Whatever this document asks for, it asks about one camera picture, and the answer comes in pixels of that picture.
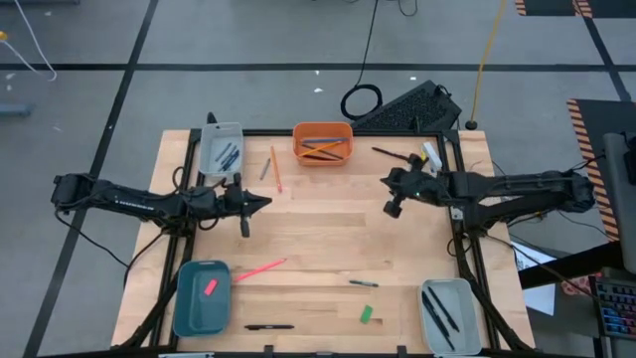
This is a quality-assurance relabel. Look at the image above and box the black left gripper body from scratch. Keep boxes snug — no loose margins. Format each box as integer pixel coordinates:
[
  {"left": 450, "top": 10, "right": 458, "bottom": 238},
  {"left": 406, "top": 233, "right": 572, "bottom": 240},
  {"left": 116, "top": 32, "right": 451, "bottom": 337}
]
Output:
[{"left": 218, "top": 172, "right": 251, "bottom": 239}]

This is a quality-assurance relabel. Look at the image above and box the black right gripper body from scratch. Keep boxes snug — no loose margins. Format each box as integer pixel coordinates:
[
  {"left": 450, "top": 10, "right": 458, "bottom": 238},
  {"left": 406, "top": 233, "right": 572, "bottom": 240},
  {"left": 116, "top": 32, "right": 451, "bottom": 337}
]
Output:
[{"left": 383, "top": 153, "right": 451, "bottom": 219}]

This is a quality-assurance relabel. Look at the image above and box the grey crayon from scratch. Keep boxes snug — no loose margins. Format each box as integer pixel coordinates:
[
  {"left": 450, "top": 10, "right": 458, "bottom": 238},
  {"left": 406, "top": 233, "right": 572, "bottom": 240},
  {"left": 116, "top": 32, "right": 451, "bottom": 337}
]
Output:
[{"left": 220, "top": 144, "right": 239, "bottom": 170}]

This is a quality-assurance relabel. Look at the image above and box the black pencil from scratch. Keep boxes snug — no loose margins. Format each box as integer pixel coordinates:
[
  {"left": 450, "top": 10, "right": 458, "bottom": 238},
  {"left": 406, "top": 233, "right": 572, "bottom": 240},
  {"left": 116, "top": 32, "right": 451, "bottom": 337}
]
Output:
[{"left": 301, "top": 146, "right": 345, "bottom": 162}]

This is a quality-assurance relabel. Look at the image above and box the dark grey pen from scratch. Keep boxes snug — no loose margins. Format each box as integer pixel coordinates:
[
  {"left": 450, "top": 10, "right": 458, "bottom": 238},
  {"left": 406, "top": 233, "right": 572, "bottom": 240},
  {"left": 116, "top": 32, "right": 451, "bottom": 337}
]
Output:
[{"left": 427, "top": 285, "right": 461, "bottom": 334}]

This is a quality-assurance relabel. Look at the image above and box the white stapler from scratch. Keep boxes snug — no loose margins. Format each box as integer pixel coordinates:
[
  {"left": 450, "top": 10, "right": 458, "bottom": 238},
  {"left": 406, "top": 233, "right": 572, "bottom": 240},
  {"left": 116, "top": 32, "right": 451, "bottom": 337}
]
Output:
[{"left": 421, "top": 141, "right": 444, "bottom": 175}]

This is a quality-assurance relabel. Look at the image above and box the light grey plastic bin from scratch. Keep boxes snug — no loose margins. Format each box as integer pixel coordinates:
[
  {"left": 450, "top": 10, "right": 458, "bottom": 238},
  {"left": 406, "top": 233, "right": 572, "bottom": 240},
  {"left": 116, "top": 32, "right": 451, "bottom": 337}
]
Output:
[
  {"left": 198, "top": 121, "right": 245, "bottom": 181},
  {"left": 415, "top": 277, "right": 483, "bottom": 357}
]

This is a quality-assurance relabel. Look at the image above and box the black perforated computer case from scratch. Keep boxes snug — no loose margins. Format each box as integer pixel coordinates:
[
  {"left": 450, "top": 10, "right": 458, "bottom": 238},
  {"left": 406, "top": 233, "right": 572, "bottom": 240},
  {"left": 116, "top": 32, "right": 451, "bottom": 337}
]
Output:
[{"left": 349, "top": 79, "right": 464, "bottom": 133}]

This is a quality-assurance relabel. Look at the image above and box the orange plastic bin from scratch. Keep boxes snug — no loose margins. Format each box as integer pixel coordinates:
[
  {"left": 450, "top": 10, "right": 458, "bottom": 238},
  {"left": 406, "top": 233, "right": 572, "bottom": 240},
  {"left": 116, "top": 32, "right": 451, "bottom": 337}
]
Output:
[{"left": 291, "top": 121, "right": 355, "bottom": 167}]

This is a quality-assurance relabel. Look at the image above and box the teal plastic bin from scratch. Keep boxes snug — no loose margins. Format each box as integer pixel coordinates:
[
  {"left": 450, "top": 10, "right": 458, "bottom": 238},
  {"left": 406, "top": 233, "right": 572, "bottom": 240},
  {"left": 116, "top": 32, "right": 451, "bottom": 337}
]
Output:
[{"left": 172, "top": 260, "right": 234, "bottom": 340}]

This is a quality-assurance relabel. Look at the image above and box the white paper sheet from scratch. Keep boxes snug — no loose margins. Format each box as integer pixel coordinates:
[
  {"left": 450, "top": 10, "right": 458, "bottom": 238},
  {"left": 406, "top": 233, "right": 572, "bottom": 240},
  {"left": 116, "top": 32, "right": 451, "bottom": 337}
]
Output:
[{"left": 510, "top": 240, "right": 557, "bottom": 317}]

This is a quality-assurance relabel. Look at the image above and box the black desk beam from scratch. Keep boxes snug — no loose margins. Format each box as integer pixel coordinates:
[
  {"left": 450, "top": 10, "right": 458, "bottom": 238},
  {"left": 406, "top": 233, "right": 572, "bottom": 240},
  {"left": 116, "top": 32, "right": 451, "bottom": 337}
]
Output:
[{"left": 518, "top": 241, "right": 625, "bottom": 290}]

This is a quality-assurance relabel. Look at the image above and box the black hazard-striped mat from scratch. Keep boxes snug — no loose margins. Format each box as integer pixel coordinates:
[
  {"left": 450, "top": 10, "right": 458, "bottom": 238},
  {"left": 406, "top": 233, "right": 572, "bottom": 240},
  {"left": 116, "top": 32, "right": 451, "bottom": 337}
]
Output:
[
  {"left": 565, "top": 97, "right": 636, "bottom": 244},
  {"left": 514, "top": 0, "right": 636, "bottom": 20}
]

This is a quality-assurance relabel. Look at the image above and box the grey equipment stand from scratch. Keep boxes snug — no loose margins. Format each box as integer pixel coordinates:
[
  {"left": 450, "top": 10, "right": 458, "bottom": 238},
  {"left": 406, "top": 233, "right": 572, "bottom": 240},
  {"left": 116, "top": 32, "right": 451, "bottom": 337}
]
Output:
[{"left": 602, "top": 131, "right": 636, "bottom": 275}]

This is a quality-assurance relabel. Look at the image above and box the backlit computer keyboard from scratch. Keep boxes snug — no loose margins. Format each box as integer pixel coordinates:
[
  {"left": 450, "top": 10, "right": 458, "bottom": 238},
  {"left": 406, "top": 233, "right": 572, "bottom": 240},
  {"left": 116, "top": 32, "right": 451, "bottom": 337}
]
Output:
[{"left": 590, "top": 275, "right": 636, "bottom": 342}]

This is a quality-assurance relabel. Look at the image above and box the grey floor bar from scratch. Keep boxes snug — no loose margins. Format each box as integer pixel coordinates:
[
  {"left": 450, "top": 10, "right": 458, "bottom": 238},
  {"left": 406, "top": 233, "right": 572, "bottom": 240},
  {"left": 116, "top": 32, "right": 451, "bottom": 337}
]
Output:
[{"left": 0, "top": 102, "right": 34, "bottom": 118}]

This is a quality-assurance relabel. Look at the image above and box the black aluminium table frame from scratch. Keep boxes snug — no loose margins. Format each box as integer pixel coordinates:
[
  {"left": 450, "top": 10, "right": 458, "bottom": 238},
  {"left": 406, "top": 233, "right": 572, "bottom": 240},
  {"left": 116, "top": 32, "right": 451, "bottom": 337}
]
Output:
[{"left": 111, "top": 111, "right": 536, "bottom": 358}]

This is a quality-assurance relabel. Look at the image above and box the black coiled cable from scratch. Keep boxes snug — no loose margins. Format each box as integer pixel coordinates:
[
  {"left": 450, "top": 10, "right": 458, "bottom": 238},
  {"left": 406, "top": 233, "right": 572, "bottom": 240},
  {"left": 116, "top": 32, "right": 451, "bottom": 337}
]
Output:
[{"left": 340, "top": 0, "right": 385, "bottom": 122}]

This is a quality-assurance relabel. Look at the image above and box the yellow hanging cable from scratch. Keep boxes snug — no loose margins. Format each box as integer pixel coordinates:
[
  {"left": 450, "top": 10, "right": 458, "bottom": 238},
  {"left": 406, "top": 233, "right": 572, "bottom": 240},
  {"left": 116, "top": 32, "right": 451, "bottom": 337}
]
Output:
[{"left": 468, "top": 0, "right": 509, "bottom": 125}]

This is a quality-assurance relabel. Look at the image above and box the white floor cable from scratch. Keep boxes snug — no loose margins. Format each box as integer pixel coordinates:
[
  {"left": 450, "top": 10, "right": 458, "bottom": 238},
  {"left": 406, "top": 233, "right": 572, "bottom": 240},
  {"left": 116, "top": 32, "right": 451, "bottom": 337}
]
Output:
[{"left": 0, "top": 0, "right": 59, "bottom": 83}]

